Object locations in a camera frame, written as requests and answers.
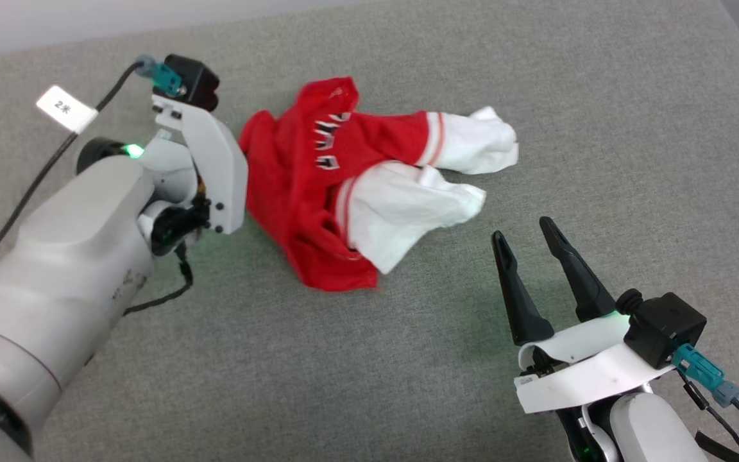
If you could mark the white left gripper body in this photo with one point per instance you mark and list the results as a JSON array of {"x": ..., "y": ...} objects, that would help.
[{"x": 219, "y": 167}]

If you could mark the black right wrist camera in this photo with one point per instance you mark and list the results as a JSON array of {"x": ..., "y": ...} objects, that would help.
[{"x": 668, "y": 327}]

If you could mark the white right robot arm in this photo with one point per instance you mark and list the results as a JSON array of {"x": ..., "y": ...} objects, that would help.
[{"x": 655, "y": 430}]

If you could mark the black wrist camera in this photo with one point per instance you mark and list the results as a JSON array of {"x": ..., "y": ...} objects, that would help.
[
  {"x": 195, "y": 80},
  {"x": 668, "y": 327}
]

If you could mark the red and white basketball jersey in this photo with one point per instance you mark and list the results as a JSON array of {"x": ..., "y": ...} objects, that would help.
[{"x": 286, "y": 192}]

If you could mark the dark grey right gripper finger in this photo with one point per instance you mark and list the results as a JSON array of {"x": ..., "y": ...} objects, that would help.
[
  {"x": 518, "y": 295},
  {"x": 581, "y": 282}
]

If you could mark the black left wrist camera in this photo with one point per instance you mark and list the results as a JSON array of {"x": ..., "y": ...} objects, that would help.
[{"x": 195, "y": 80}]

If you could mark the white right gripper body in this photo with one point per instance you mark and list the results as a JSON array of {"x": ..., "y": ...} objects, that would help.
[{"x": 587, "y": 378}]

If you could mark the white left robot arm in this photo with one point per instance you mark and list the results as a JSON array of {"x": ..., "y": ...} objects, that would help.
[{"x": 61, "y": 269}]

